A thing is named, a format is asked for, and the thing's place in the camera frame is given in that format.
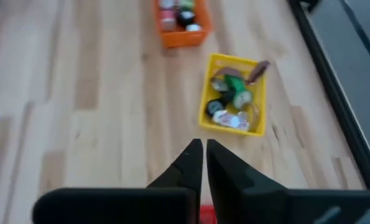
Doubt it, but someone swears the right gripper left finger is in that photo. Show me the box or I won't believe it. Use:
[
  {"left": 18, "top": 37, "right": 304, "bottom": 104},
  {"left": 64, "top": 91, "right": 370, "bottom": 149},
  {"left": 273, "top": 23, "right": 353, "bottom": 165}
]
[{"left": 32, "top": 139, "right": 204, "bottom": 224}]

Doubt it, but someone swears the yellow plastic basket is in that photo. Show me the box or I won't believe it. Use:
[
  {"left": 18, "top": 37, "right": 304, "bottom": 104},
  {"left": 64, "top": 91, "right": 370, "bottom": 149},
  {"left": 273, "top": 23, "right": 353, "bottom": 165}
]
[{"left": 198, "top": 52, "right": 268, "bottom": 138}]

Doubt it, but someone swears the gold wristwatch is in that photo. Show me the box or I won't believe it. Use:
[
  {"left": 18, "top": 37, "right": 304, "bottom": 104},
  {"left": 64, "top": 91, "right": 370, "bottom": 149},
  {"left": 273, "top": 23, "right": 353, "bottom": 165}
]
[{"left": 249, "top": 104, "right": 261, "bottom": 131}]

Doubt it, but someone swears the silver band wristwatch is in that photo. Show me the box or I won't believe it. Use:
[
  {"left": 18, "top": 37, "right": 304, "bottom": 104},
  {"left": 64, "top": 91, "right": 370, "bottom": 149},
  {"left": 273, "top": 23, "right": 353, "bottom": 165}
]
[{"left": 212, "top": 109, "right": 251, "bottom": 131}]

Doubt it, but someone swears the red plastic basket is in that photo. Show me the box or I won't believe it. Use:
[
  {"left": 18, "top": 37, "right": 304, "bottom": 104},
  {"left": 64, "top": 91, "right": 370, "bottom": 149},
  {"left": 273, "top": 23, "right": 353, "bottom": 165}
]
[{"left": 199, "top": 205, "right": 217, "bottom": 224}]

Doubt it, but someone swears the brown strap wristwatch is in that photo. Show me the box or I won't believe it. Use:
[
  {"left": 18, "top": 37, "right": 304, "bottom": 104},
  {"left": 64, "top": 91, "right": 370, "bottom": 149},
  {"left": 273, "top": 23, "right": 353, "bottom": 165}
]
[{"left": 210, "top": 60, "right": 272, "bottom": 93}]

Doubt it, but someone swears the black wristwatch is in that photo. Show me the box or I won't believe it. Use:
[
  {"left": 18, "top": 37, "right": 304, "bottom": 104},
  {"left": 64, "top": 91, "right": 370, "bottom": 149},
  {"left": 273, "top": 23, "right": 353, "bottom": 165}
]
[{"left": 205, "top": 91, "right": 235, "bottom": 118}]

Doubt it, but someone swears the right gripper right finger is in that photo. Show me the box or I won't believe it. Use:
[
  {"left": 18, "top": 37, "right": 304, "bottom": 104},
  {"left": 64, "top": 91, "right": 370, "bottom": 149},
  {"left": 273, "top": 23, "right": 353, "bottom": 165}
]
[{"left": 206, "top": 138, "right": 370, "bottom": 224}]

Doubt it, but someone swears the red white plug charger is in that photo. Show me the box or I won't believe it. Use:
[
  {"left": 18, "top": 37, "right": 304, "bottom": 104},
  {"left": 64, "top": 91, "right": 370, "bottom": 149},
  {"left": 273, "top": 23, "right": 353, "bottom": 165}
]
[{"left": 159, "top": 9, "right": 177, "bottom": 31}]

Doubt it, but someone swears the orange plastic basket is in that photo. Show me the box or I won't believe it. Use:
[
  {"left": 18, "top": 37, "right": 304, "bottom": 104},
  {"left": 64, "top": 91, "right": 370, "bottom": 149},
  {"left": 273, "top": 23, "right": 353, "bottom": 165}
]
[{"left": 153, "top": 0, "right": 212, "bottom": 49}]

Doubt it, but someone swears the black cube charger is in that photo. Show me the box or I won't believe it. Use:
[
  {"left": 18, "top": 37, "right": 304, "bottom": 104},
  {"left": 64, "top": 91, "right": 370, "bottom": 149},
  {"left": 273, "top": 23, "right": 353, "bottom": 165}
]
[{"left": 176, "top": 11, "right": 197, "bottom": 27}]

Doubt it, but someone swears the black table frame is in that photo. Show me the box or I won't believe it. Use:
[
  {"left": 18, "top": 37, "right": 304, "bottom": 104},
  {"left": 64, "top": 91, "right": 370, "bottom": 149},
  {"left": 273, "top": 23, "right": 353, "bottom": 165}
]
[{"left": 287, "top": 0, "right": 370, "bottom": 191}]

